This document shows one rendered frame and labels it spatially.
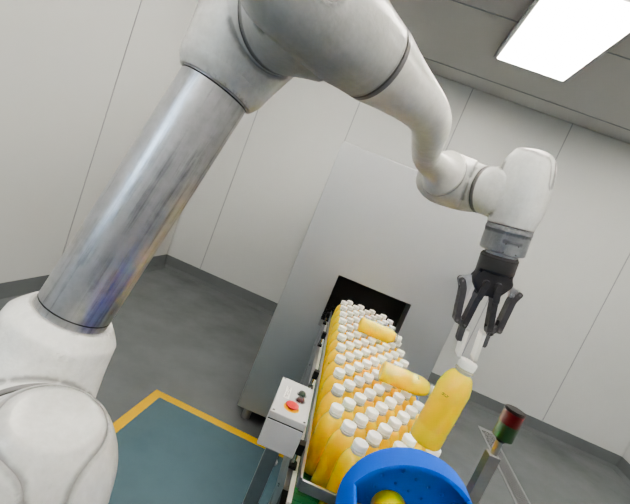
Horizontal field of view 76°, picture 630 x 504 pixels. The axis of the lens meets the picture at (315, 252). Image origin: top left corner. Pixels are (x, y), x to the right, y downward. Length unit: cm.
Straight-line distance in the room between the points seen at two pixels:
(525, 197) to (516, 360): 467
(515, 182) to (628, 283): 489
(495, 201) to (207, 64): 58
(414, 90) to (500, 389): 513
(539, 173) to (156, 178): 66
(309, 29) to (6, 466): 49
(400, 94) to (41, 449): 53
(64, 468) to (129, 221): 28
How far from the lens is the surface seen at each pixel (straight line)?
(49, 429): 50
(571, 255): 540
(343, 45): 46
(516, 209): 85
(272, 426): 111
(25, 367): 62
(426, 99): 57
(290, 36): 46
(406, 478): 98
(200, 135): 56
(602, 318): 566
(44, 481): 49
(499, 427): 145
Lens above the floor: 164
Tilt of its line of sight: 8 degrees down
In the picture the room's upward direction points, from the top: 22 degrees clockwise
